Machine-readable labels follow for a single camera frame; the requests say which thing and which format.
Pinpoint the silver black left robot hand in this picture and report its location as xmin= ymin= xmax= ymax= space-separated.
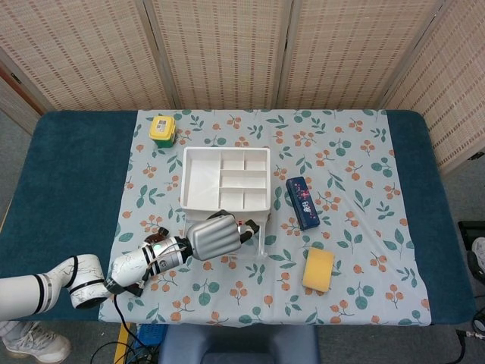
xmin=186 ymin=210 xmax=260 ymax=262

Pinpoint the dark blue floral box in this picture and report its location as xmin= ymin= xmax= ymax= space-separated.
xmin=285 ymin=176 xmax=321 ymax=231

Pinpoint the yellow sponge with green base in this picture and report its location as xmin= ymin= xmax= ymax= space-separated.
xmin=301 ymin=246 xmax=336 ymax=294

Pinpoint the blue plastic crate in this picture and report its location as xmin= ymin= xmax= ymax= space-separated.
xmin=135 ymin=323 xmax=168 ymax=348

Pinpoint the blue padded seat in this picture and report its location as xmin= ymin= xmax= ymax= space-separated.
xmin=158 ymin=325 xmax=320 ymax=364

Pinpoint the green container with yellow lid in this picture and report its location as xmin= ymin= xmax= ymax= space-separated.
xmin=148 ymin=115 xmax=179 ymax=150

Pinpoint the floral fruit print tablecloth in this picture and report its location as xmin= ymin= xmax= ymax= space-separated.
xmin=97 ymin=108 xmax=433 ymax=327

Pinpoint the teal table cover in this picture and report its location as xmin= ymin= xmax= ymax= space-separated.
xmin=0 ymin=109 xmax=477 ymax=328

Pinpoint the bamboo folding screen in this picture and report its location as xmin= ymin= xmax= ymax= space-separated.
xmin=0 ymin=0 xmax=485 ymax=178

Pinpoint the white plastic drawer organizer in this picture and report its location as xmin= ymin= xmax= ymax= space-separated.
xmin=181 ymin=146 xmax=272 ymax=259

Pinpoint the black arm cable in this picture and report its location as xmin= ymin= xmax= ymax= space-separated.
xmin=111 ymin=280 xmax=151 ymax=350

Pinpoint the black floor cable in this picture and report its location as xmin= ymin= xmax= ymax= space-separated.
xmin=455 ymin=328 xmax=485 ymax=364

